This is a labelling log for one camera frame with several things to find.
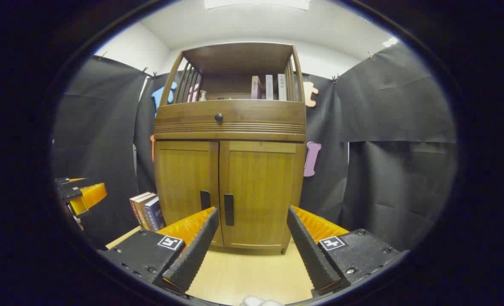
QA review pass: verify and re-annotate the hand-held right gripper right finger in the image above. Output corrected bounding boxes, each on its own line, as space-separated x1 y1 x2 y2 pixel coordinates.
287 206 401 297

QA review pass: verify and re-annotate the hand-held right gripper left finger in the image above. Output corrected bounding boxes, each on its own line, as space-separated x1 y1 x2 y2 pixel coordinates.
99 207 220 296

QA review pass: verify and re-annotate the wooden shoe cabinet door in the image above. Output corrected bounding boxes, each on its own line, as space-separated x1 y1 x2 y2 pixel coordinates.
219 141 297 250
155 141 224 247

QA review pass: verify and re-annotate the wooden double-door shoe cabinet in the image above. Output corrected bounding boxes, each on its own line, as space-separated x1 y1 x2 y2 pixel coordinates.
153 42 307 255

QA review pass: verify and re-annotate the wooden cabinet drawer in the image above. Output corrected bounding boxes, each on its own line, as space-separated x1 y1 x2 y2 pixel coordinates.
154 99 307 142

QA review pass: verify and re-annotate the red-brown book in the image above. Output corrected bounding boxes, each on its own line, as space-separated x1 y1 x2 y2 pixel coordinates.
129 192 150 228

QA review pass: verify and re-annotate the brown book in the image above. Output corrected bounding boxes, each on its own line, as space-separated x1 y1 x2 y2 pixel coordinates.
134 193 157 231

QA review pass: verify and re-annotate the long ceiling light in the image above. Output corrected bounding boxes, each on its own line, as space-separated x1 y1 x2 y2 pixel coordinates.
204 0 311 10

